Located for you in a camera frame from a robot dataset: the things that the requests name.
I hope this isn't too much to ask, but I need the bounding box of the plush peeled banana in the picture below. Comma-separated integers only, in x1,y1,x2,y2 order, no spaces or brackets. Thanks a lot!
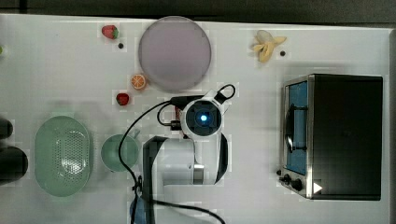
252,30,287,63

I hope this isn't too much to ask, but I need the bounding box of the green metal cup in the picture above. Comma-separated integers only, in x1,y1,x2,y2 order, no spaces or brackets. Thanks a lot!
101,129,141,172

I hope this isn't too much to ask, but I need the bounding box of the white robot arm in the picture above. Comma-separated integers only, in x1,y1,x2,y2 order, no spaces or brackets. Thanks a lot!
142,90,228,224

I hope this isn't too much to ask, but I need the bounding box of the black pot upper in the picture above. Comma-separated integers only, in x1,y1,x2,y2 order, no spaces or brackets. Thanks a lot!
0,119,13,139

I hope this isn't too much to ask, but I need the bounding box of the black pot lower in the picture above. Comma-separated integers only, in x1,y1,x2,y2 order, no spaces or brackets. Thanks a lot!
0,147,28,185

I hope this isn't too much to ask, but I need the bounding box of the grey round plate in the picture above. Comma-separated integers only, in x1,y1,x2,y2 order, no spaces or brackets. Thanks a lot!
138,16,211,91

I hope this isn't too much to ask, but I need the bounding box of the black pot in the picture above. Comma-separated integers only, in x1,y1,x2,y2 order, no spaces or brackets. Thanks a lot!
0,147,28,185
0,119,13,139

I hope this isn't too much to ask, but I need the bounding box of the black toaster oven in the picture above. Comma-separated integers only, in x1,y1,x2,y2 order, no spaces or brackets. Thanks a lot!
276,74,383,201

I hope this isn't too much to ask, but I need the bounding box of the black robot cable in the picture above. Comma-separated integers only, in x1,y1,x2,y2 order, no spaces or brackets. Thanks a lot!
117,83,236,224

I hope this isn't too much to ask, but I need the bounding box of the blue cup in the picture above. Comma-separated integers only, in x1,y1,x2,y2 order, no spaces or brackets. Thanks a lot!
130,198,147,224

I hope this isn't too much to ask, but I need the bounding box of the green oval strainer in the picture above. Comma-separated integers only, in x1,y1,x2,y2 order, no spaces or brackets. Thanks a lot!
35,116,91,197

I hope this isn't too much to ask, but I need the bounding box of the red green strawberry toy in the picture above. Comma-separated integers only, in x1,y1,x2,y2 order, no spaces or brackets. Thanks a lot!
101,25,119,39

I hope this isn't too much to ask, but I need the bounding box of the small red strawberry toy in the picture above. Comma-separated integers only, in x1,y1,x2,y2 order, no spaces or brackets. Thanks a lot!
116,92,130,106

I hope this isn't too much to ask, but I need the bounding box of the orange slice toy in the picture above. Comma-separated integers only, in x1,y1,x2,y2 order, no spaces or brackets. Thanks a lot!
131,74,147,91

